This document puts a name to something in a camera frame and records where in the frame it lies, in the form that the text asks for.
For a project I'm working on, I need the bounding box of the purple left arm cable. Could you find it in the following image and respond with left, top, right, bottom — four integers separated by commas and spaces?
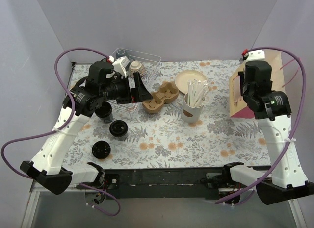
1, 48, 121, 216

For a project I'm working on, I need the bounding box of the white wire dish rack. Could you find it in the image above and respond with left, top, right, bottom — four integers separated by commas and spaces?
109, 48, 161, 113

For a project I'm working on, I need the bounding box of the pink paper gift bag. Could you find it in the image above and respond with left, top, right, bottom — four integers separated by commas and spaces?
228, 48, 301, 120

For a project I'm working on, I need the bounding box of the cream round plate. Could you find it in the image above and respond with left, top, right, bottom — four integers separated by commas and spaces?
175, 70, 208, 94

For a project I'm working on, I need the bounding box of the black mounting rail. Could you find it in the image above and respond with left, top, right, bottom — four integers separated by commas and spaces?
105, 167, 239, 200

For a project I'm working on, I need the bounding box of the patterned ceramic bowl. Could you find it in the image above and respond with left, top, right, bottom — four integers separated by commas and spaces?
128, 61, 146, 78

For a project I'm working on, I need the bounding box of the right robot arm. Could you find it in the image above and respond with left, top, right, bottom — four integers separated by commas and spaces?
215, 47, 314, 205

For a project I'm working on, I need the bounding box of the white straw holder cup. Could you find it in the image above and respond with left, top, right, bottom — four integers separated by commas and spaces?
181, 80, 209, 124

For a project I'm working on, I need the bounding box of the floral table mat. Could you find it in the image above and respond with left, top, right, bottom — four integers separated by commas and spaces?
62, 60, 270, 169

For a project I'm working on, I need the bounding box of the brown cardboard cup carrier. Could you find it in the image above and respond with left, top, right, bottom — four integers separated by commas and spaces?
142, 82, 179, 114

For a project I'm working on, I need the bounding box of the grey blue mug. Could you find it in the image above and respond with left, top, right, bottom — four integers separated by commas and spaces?
116, 49, 129, 59

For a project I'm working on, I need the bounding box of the black takeout coffee cup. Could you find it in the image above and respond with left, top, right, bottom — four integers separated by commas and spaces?
95, 101, 113, 123

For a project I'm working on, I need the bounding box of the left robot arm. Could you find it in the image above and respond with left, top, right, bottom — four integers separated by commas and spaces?
20, 59, 152, 195

